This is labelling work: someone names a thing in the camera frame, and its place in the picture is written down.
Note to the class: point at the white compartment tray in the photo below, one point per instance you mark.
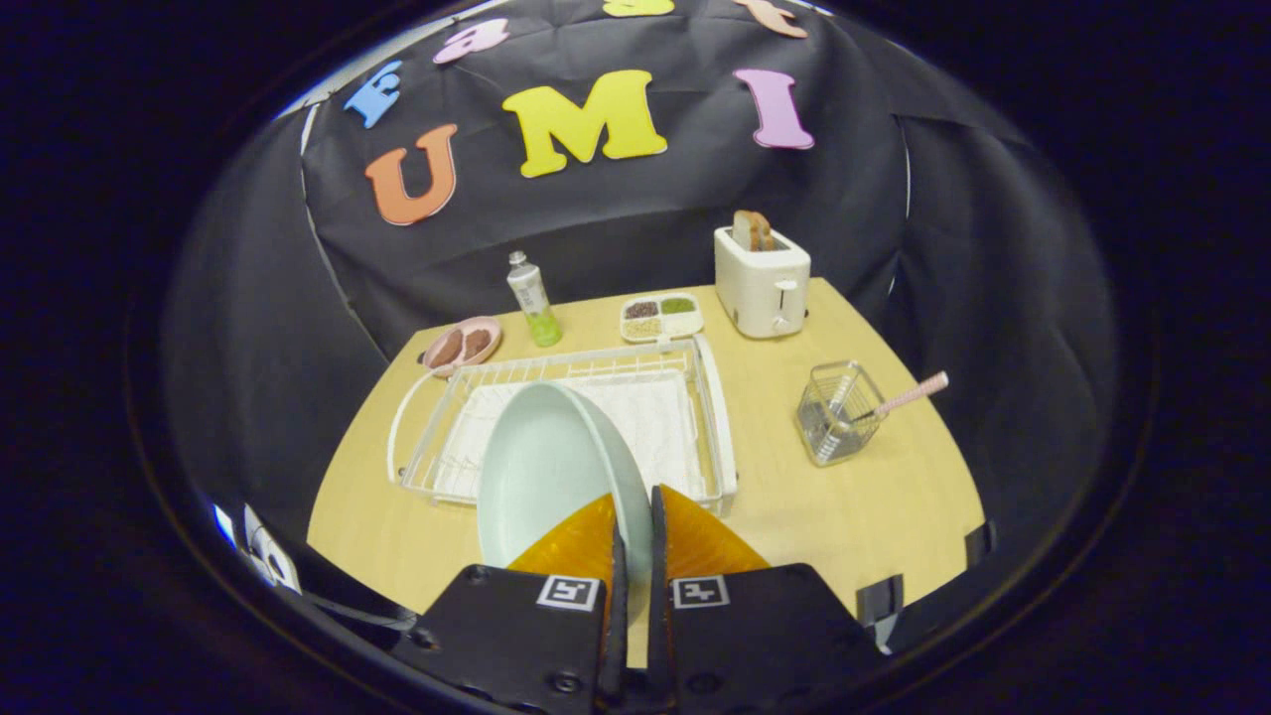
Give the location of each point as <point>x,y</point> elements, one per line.
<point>662,318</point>

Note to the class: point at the brown food piece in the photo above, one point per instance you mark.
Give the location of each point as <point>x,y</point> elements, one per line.
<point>447,348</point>
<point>478,343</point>

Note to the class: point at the black backdrop cloth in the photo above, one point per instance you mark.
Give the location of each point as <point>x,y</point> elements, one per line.
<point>943,248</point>

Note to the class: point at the pale green plate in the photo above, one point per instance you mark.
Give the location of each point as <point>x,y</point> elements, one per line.
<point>546,467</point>

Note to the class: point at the white drainer mat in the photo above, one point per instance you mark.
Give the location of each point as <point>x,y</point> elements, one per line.
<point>645,417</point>

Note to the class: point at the black table clamp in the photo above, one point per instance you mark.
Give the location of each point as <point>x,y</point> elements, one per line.
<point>879,599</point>
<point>980,544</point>

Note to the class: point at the brown toast slice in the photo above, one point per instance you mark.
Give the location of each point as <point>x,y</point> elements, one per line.
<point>752,230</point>

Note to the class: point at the clear bottle with green liquid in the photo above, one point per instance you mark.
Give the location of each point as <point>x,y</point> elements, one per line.
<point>533,303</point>

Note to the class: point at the pink oval dish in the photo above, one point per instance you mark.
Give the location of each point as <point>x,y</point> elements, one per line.
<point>463,363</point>

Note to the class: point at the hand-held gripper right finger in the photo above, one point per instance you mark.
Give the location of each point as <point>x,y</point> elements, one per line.
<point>659,626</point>

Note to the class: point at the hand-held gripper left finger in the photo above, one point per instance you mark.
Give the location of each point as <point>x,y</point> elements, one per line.
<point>616,626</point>

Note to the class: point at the white toaster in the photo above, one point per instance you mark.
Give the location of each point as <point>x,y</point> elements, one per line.
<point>760,293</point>

